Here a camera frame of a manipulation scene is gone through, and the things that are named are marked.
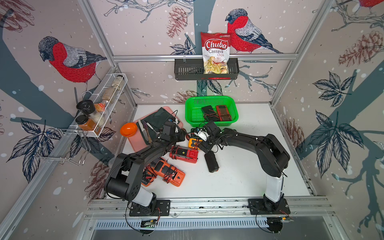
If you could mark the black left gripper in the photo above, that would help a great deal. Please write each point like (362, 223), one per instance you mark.
(182, 137)

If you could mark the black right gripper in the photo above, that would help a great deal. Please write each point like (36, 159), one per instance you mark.
(202, 144)

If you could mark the green-black multimeter with leads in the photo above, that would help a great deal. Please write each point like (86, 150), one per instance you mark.
(210, 114)

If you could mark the yellow multimeter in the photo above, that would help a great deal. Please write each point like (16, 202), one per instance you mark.
(194, 143)

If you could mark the red slim multimeter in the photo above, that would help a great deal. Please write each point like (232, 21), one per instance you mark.
(223, 113)

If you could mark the red multimeter with leads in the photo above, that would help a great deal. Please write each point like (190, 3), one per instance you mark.
(184, 154)

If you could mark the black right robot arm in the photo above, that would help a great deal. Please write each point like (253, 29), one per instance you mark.
(272, 155)

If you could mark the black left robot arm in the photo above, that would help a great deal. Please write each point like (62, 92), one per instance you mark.
(125, 177)

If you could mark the dark green multimeter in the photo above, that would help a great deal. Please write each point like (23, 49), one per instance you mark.
(197, 132)

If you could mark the green plastic basket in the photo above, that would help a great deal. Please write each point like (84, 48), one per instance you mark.
(194, 114)

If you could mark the large orange multimeter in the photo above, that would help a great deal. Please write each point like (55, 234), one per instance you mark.
(169, 173)

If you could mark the small orange-black multimeter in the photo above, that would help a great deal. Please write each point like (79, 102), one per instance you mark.
(149, 176)

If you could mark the dark green cloth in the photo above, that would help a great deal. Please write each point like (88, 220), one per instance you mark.
(156, 121)

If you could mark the knife on cutting board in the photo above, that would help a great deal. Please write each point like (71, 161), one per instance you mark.
(147, 131)

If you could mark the black rectangular case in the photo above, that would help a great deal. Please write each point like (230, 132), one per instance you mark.
(211, 162)

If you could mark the pink cutting board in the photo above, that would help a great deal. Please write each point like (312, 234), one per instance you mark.
(137, 142)

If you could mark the orange plastic bowl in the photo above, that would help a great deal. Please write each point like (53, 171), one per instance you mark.
(128, 130)

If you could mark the Chuba cassava chips bag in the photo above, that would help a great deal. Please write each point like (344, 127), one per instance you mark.
(216, 52)

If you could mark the black-lid spice jar front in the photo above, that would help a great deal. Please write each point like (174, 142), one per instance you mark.
(85, 123)

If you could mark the black-lid spice jar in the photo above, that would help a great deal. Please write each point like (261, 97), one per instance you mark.
(85, 123)
(87, 107)

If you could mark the black-lid spice jar rear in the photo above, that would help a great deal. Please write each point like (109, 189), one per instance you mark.
(87, 107)

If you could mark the black wall-mounted basket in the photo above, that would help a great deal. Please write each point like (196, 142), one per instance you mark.
(193, 69)

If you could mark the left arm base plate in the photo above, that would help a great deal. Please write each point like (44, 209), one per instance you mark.
(156, 208)

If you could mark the white wire spice rack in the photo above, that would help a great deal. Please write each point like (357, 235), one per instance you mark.
(105, 100)

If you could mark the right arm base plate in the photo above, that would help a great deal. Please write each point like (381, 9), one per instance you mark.
(263, 206)

